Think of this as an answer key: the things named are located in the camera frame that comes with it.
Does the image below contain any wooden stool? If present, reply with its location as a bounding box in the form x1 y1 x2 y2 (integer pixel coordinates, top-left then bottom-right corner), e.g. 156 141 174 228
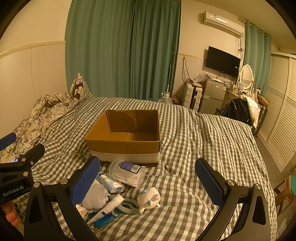
274 175 296 216

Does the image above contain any white tissue packet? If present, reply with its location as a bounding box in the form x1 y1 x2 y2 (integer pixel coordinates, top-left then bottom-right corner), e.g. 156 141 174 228
96 173 126 193

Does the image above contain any white cloth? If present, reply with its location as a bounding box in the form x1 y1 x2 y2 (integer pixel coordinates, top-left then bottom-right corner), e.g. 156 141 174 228
81 181 111 210

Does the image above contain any blue face mask packet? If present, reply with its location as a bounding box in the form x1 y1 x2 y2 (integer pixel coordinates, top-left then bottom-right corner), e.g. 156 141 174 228
94 210 121 229

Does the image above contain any white louvered wardrobe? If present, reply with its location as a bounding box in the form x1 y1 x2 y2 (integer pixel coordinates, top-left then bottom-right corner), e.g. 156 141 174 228
258 52 296 173

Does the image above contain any clear water jug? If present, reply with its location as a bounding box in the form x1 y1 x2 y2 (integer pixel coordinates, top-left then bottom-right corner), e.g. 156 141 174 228
158 93 174 105

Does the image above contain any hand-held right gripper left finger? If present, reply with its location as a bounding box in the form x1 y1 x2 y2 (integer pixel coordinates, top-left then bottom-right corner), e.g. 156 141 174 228
24 156 101 241

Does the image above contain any white air conditioner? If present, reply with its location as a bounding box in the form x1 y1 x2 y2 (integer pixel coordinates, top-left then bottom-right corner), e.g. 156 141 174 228
203 10 245 37

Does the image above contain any white ribbed suitcase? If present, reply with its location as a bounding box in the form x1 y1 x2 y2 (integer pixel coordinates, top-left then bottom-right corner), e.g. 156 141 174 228
184 83 203 110

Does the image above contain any checkered floral pillow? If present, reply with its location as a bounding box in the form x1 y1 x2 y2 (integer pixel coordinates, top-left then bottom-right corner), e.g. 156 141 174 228
70 73 94 105

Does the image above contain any grey tape roll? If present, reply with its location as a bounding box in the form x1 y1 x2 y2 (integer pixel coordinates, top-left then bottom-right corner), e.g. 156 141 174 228
116 199 140 215

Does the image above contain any black wall television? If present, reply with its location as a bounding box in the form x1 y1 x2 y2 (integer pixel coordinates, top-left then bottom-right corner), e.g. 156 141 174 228
206 46 241 78

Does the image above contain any mop pole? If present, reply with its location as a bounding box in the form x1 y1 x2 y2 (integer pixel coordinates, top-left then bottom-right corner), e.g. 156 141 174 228
165 50 173 95

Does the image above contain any white jacket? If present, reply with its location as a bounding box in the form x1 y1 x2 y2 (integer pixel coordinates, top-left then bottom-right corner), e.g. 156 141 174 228
245 96 260 127

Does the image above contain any narrow green curtain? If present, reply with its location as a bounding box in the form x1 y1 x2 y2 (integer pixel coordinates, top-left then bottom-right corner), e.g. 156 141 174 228
244 21 272 95

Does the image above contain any clear plastic bag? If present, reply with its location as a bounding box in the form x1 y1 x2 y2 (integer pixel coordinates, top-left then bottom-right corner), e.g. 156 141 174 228
109 159 147 188
194 71 208 84

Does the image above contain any person's left hand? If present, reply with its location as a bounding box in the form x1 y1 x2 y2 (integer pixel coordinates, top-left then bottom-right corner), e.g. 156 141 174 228
4 201 20 228

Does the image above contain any beige dressing table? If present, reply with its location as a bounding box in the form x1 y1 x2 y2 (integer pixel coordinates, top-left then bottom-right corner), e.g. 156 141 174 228
228 89 245 105

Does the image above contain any grey checkered bedsheet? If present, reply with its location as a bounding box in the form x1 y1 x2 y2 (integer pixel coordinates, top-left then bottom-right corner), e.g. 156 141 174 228
0 96 278 241

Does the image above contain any hanging wall cable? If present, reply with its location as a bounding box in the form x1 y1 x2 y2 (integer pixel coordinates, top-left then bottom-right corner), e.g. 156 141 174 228
181 57 192 82

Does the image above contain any cardboard box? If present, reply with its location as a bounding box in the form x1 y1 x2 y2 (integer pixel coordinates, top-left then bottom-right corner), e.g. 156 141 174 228
85 109 161 167

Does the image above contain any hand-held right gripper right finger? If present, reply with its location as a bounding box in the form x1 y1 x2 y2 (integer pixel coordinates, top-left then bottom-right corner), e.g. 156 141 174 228
195 158 277 241

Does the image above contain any floral quilt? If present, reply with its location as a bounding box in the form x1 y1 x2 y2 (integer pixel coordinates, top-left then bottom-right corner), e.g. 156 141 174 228
0 92 79 163

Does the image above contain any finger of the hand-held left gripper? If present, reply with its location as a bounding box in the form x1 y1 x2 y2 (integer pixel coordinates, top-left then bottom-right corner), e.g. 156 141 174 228
0 133 17 151
14 144 45 168

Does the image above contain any oval white vanity mirror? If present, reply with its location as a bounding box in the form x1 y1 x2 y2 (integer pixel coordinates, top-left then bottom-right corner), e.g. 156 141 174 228
238 64 255 91

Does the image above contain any white cream tube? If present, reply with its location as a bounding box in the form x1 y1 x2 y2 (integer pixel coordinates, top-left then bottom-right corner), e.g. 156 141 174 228
87 194 125 224

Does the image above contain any white animal figurine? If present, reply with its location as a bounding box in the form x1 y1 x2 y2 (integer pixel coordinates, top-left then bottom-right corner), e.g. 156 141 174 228
137 187 161 213

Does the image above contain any wide green curtain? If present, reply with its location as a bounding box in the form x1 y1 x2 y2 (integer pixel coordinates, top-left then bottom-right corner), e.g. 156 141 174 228
65 0 182 100

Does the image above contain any dark suitcase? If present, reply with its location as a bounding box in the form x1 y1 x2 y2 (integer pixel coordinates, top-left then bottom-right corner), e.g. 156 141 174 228
252 103 269 137

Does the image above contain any silver small fridge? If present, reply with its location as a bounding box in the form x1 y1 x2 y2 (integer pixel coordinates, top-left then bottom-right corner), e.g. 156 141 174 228
199 78 228 115

